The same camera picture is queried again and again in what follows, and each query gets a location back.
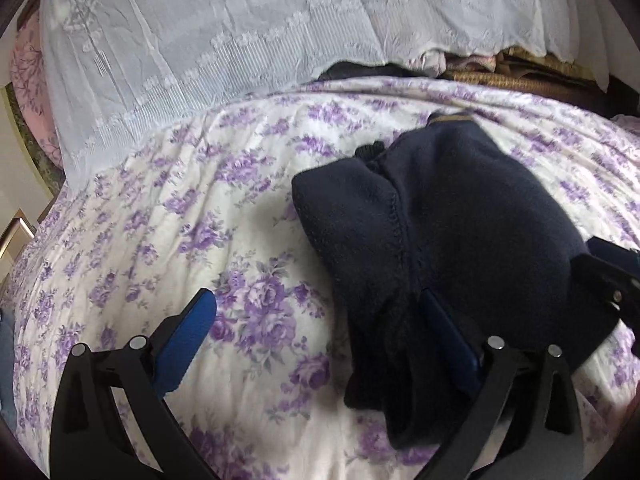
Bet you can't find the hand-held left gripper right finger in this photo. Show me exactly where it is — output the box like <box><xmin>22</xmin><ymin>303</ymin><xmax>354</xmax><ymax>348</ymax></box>
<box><xmin>419</xmin><ymin>290</ymin><xmax>586</xmax><ymax>480</ymax></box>

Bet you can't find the woven straw mat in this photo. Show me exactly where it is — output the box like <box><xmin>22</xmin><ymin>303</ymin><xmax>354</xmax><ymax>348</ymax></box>
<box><xmin>440</xmin><ymin>46</ymin><xmax>612</xmax><ymax>107</ymax></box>

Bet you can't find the white lace cover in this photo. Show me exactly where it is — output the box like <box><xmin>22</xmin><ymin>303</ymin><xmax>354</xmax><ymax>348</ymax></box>
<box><xmin>40</xmin><ymin>0</ymin><xmax>576</xmax><ymax>191</ymax></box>

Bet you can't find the black cloth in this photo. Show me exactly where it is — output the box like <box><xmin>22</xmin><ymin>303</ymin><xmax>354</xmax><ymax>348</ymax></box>
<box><xmin>316</xmin><ymin>60</ymin><xmax>426</xmax><ymax>82</ymax></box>

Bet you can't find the pink floral cloth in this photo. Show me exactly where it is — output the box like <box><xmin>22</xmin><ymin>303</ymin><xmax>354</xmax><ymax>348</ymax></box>
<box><xmin>10</xmin><ymin>9</ymin><xmax>65</xmax><ymax>167</ymax></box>

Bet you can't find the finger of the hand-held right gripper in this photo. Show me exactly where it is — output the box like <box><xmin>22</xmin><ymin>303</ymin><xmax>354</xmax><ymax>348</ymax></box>
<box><xmin>570</xmin><ymin>236</ymin><xmax>640</xmax><ymax>332</ymax></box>

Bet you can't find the navy fleece garment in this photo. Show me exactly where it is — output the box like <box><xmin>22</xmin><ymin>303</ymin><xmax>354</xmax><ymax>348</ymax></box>
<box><xmin>291</xmin><ymin>115</ymin><xmax>621</xmax><ymax>451</ymax></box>

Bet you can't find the wooden furniture piece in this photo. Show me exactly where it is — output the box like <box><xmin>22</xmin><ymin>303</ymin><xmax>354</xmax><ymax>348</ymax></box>
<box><xmin>0</xmin><ymin>209</ymin><xmax>37</xmax><ymax>272</ymax></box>

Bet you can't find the folded pale pink cloth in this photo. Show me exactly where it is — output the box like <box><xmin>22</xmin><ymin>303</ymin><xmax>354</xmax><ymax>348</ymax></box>
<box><xmin>412</xmin><ymin>50</ymin><xmax>497</xmax><ymax>79</ymax></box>

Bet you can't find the blue denim cloth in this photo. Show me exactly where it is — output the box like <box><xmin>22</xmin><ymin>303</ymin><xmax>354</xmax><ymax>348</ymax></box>
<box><xmin>0</xmin><ymin>310</ymin><xmax>20</xmax><ymax>428</ymax></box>

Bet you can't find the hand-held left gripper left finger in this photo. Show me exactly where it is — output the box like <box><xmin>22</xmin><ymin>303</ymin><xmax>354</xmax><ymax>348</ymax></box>
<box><xmin>49</xmin><ymin>287</ymin><xmax>218</xmax><ymax>480</ymax></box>

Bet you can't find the purple floral bedsheet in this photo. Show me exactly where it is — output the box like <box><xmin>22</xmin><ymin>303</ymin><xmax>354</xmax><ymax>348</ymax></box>
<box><xmin>0</xmin><ymin>76</ymin><xmax>640</xmax><ymax>480</ymax></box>

